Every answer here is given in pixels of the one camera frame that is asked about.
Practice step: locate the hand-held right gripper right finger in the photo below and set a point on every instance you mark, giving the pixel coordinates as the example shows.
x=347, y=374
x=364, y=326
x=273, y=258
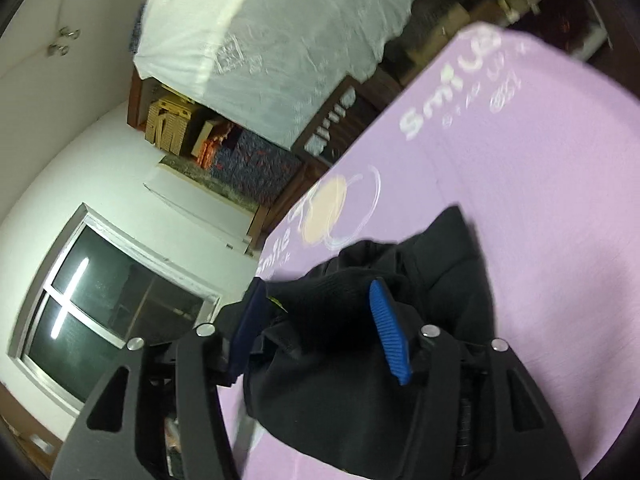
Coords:
x=390, y=335

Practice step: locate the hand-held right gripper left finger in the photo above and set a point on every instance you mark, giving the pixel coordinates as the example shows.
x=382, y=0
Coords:
x=250, y=325

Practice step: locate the black hooded jacket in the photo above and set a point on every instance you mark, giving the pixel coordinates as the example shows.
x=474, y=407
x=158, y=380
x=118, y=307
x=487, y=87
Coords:
x=325, y=385

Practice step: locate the white board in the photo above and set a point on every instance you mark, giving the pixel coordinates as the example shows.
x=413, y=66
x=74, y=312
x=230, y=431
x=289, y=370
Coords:
x=205, y=205

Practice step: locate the sliding glass window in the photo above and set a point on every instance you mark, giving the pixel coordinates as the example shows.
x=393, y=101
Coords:
x=115, y=310

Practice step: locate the dark patterned storage boxes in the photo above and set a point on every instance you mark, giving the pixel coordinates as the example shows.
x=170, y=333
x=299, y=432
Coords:
x=255, y=165

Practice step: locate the orange boxes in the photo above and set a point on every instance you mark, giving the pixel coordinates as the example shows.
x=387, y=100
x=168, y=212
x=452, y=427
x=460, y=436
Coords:
x=212, y=145

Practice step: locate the pink printed blanket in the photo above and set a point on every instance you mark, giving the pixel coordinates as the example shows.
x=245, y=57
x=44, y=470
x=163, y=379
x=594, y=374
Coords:
x=525, y=185

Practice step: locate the stack of cardboard boxes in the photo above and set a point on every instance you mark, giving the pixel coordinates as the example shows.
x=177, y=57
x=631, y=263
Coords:
x=167, y=122

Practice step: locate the dark wooden chair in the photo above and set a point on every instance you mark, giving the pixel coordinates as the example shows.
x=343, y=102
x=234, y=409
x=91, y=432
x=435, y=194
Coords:
x=340, y=115

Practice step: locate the brown wooden shelf unit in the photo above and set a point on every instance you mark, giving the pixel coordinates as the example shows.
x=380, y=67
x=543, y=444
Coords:
x=142, y=95

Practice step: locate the white lace cloth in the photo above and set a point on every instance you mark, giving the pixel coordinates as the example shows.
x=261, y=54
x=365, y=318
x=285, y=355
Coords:
x=280, y=40

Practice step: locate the cluttered wooden cabinet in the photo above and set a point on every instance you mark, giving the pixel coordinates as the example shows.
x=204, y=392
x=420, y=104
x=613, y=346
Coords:
x=505, y=0

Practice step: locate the metal wall hooks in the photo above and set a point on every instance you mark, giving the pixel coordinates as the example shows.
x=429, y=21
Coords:
x=65, y=42

